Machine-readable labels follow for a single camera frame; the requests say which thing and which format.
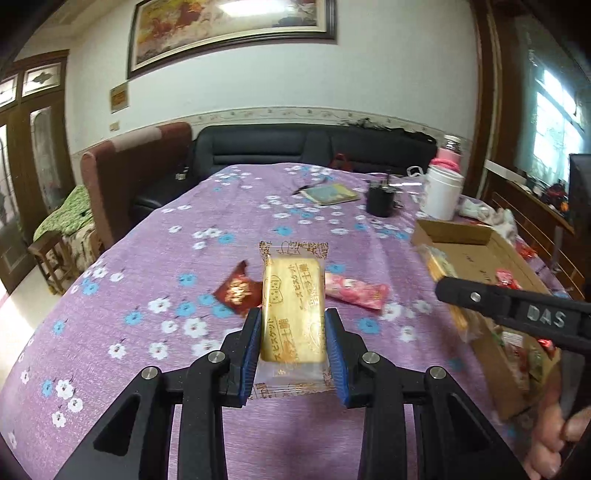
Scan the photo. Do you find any purple floral tablecloth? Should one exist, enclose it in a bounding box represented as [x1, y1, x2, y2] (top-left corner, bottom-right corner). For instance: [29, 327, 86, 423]
[0, 162, 591, 480]

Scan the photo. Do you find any yellow biscuit packet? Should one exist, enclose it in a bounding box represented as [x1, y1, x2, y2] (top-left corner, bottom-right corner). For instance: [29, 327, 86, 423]
[249, 240, 337, 401]

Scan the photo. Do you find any green patterned blanket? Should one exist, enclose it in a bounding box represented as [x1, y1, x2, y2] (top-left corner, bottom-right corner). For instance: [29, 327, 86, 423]
[32, 185, 93, 241]

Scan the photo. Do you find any wooden bench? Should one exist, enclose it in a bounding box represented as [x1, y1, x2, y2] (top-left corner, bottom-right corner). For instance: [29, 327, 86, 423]
[482, 159, 587, 296]

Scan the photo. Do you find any black cup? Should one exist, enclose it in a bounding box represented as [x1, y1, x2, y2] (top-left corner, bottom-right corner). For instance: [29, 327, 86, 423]
[366, 171, 402, 217]

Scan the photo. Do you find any wooden stool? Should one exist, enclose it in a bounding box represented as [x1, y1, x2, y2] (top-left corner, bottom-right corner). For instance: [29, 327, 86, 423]
[28, 231, 68, 295]

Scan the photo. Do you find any person's right hand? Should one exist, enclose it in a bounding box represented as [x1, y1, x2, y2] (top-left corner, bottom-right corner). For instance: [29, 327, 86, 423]
[524, 390, 591, 480]

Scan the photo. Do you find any brown snack packet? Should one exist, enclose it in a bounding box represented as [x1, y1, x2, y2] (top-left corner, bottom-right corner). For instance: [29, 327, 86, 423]
[215, 261, 264, 317]

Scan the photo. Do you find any framed horse painting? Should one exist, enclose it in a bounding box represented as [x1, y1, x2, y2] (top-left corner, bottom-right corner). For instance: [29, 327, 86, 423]
[127, 0, 338, 80]

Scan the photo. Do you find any cardboard box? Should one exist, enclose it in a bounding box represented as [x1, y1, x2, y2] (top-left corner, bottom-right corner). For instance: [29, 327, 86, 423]
[411, 218, 566, 423]

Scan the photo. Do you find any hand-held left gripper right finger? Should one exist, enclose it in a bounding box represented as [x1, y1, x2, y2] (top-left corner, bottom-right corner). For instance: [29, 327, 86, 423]
[324, 308, 529, 480]

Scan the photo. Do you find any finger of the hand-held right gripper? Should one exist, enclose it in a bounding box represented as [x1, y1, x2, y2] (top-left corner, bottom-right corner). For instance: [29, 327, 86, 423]
[435, 275, 514, 322]

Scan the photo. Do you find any white cloth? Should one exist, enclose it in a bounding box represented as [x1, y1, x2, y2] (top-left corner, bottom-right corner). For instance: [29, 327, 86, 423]
[457, 196, 518, 241]

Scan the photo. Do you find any pink snack packet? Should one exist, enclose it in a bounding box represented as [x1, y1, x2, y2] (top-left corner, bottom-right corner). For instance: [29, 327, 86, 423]
[323, 271, 391, 311]

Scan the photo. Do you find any yellow green notebook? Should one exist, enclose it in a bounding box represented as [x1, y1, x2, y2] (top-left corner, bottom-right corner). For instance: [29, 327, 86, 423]
[301, 183, 362, 206]

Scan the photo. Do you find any window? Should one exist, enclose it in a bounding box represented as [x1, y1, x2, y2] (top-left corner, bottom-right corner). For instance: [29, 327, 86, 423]
[512, 14, 591, 176]

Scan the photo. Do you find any wooden glass door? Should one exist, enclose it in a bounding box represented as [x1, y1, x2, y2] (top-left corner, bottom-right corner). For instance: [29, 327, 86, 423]
[0, 50, 77, 294]

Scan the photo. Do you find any gold wall plaque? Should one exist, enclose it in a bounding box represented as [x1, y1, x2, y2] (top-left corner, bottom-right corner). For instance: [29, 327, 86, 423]
[110, 83, 130, 114]

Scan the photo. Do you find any pink bottle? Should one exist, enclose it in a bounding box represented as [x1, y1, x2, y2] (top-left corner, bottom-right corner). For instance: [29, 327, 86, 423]
[436, 135, 462, 172]

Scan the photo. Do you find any black leather sofa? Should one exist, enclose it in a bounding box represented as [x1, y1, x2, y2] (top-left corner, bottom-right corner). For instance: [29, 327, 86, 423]
[131, 124, 439, 210]

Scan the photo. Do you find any dark clutter on sofa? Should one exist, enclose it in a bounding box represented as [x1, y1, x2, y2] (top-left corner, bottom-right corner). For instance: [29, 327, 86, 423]
[339, 117, 432, 139]

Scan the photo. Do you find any brown armchair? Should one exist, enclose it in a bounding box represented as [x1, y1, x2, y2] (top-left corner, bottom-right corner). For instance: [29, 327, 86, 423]
[81, 121, 194, 250]

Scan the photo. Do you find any white plastic jar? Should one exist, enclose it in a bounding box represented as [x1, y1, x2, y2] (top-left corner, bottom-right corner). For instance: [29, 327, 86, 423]
[424, 166, 464, 221]

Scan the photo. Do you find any yellow snack packet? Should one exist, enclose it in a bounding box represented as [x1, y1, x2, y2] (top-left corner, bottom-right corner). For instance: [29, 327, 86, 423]
[418, 244, 490, 342]

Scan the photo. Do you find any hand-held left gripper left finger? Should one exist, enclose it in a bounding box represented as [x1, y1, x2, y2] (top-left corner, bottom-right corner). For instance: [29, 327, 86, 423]
[53, 307, 263, 480]

